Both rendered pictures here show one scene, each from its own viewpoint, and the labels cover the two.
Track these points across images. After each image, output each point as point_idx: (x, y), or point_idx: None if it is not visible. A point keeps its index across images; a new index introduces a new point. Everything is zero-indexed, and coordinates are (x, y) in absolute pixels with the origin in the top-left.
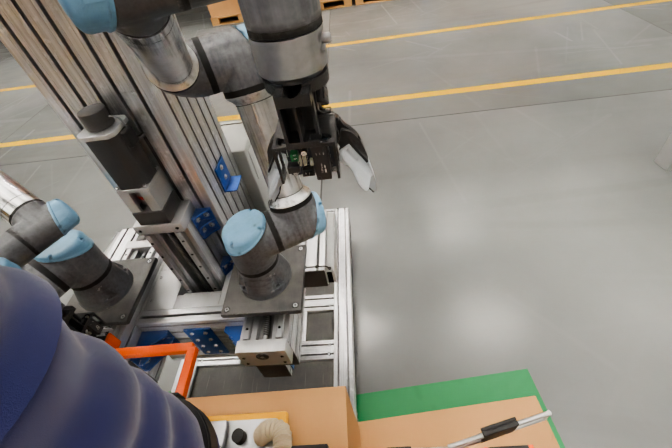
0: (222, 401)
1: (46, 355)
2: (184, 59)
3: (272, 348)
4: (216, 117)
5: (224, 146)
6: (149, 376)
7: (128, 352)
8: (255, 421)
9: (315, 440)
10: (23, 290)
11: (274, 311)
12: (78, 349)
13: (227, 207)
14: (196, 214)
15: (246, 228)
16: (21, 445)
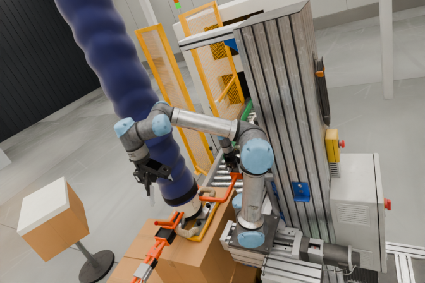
0: (218, 220)
1: None
2: (207, 132)
3: (222, 234)
4: (324, 168)
5: (320, 183)
6: (176, 175)
7: (232, 180)
8: (201, 228)
9: (188, 251)
10: (152, 139)
11: (233, 232)
12: (155, 153)
13: (291, 200)
14: (273, 183)
15: (239, 200)
16: None
